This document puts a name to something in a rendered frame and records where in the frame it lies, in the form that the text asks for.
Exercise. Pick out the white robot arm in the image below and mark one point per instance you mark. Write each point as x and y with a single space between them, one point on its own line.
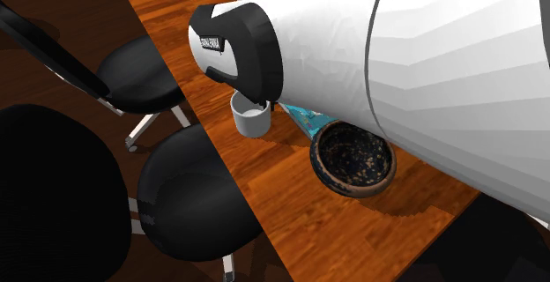
386 57

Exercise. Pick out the black office chair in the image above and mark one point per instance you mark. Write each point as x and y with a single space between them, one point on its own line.
137 77
189 199

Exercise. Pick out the turquoise book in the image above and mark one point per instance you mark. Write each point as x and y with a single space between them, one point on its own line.
307 120

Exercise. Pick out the dark speckled bowl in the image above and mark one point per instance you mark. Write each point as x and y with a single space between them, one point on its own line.
352 161

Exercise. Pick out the wooden table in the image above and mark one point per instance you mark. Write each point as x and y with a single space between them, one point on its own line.
309 225

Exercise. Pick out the white mug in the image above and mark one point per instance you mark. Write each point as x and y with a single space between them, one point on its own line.
250 123

